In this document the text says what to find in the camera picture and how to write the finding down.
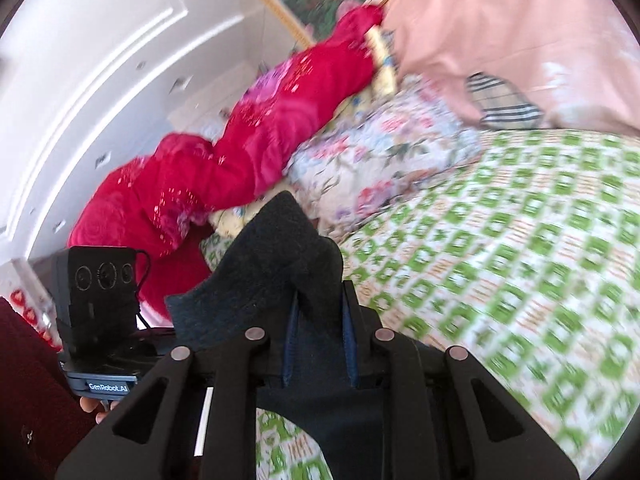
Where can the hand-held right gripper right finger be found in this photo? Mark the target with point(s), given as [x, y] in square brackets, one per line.
[351, 340]

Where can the floral pillow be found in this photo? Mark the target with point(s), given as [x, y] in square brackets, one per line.
[380, 150]

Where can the red heart printed cloth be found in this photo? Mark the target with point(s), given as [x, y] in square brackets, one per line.
[25, 305]

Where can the red flowered blanket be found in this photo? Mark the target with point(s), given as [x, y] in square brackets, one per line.
[225, 160]

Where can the pink duvet with plaid hearts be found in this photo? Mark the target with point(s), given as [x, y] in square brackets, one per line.
[500, 25]

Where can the person's left hand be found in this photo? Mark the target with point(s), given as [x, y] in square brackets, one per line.
[94, 407]

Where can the person's left forearm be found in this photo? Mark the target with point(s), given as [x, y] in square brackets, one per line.
[35, 410]

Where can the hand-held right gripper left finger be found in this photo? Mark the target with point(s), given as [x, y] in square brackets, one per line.
[291, 345]

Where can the green checked bed sheet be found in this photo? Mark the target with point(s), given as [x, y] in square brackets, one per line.
[500, 260]

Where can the black pants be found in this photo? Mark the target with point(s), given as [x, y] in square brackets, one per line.
[280, 260]

